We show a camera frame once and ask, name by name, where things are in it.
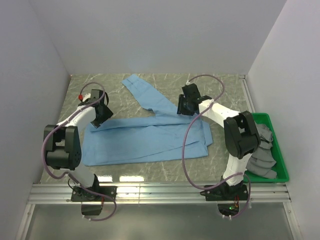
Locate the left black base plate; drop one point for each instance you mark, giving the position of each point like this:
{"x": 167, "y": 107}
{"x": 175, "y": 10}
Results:
{"x": 94, "y": 193}

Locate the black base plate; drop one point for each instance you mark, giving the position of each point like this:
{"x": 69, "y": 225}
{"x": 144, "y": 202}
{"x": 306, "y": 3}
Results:
{"x": 225, "y": 192}
{"x": 94, "y": 193}

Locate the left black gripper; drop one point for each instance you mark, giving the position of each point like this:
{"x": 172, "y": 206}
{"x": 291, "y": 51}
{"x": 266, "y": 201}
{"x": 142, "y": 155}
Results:
{"x": 107, "y": 114}

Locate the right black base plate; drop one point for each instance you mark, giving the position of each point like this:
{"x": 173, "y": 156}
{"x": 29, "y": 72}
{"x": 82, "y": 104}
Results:
{"x": 225, "y": 192}

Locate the green plastic bin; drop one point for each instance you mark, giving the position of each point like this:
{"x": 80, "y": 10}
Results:
{"x": 280, "y": 167}

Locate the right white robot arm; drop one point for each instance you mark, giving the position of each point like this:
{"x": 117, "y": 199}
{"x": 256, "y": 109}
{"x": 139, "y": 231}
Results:
{"x": 241, "y": 136}

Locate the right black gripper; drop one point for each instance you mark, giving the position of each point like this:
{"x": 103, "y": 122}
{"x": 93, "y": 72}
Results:
{"x": 180, "y": 109}

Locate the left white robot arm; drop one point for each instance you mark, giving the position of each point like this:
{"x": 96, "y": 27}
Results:
{"x": 61, "y": 149}

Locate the aluminium mounting rail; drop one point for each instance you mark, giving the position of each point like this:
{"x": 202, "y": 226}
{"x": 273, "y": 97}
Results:
{"x": 156, "y": 193}

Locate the light blue long sleeve shirt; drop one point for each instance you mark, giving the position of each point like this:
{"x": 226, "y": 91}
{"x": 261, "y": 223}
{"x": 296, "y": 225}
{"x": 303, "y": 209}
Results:
{"x": 145, "y": 139}

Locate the grey long sleeve shirt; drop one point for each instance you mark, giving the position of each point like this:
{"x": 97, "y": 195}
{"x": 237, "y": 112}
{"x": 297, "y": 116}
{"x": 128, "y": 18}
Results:
{"x": 262, "y": 161}

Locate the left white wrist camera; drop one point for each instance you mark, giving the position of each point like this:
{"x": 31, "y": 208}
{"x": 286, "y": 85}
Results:
{"x": 84, "y": 97}

